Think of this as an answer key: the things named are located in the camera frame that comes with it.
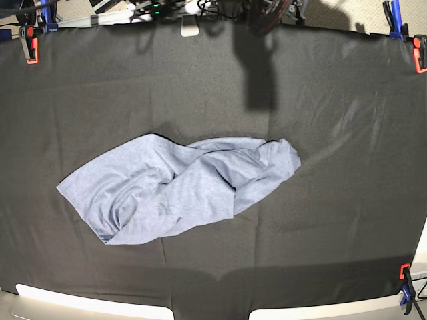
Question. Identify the blue grey t-shirt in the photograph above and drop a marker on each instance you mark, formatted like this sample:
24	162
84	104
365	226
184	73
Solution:
151	187

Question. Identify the black table cloth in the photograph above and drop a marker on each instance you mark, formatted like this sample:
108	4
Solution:
337	231

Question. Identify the blue clamp far left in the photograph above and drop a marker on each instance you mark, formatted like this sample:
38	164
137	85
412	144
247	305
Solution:
46	16

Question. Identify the orange black clamp far left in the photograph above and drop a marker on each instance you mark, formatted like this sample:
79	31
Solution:
29	43

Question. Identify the orange black clamp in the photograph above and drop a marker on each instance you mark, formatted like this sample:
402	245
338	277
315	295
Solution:
419	53
29	43

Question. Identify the blue clamp far right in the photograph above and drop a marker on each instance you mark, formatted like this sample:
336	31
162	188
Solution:
392	11

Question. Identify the orange black clamp far right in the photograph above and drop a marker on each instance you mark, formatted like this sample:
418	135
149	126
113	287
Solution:
419	53

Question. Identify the blue orange clamp near right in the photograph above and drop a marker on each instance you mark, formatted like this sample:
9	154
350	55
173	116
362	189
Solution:
406	288

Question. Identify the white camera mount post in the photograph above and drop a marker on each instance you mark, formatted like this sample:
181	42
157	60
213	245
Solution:
189	26

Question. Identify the aluminium rail at back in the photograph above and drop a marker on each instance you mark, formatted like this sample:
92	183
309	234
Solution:
127	16

